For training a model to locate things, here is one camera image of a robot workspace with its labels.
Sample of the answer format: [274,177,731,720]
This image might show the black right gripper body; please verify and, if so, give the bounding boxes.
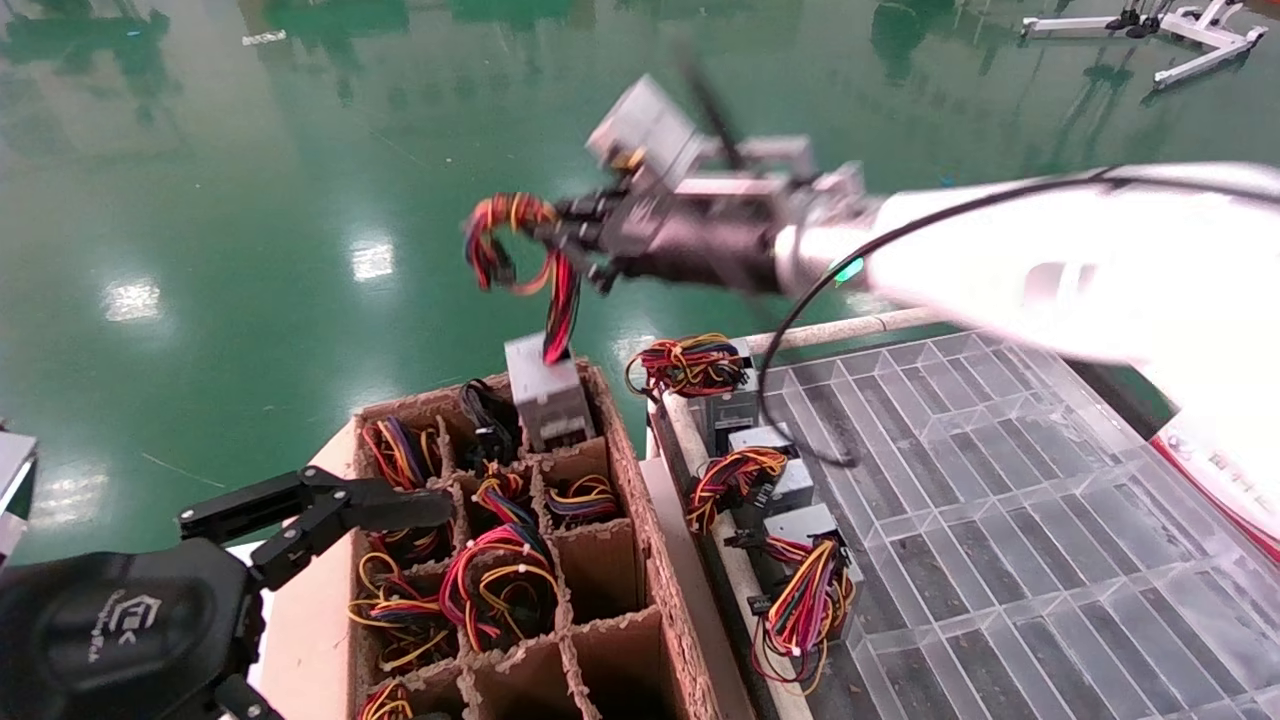
[605,183,803,298]

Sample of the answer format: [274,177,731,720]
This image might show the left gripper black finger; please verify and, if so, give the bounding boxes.
[178,465,457,593]
[213,675,286,720]

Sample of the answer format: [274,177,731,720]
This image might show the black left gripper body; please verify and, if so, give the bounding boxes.
[0,538,267,720]

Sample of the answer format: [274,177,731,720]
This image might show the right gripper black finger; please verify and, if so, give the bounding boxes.
[583,249,643,296]
[551,192,628,229]

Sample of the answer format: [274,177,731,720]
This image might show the grey power supply colourful wires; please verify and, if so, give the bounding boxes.
[471,470,537,528]
[684,424,817,534]
[546,474,622,530]
[349,553,458,673]
[370,527,453,571]
[725,502,863,697]
[361,415,447,492]
[357,680,417,720]
[464,191,599,454]
[439,524,562,653]
[625,333,762,453]

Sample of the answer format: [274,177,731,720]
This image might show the brown divided cardboard box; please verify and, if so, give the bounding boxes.
[348,358,723,720]

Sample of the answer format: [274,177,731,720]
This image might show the clear plastic compartment tray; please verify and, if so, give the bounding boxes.
[750,330,1280,720]

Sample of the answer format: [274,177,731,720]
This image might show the white metal stand base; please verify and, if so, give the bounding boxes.
[1019,0,1269,92]

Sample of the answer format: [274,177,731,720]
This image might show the white sign red text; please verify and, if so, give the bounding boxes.
[1148,425,1280,563]

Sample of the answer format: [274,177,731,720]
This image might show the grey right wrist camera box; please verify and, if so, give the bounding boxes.
[584,74,707,188]

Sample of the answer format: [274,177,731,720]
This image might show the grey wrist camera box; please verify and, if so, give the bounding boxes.
[0,430,39,566]
[584,74,707,188]

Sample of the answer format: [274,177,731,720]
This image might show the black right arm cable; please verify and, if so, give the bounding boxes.
[758,165,1280,469]

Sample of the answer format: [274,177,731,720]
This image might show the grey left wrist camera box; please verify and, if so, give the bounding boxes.
[0,430,39,566]

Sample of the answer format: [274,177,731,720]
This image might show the power supply black cables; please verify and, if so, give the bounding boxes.
[457,379,522,471]

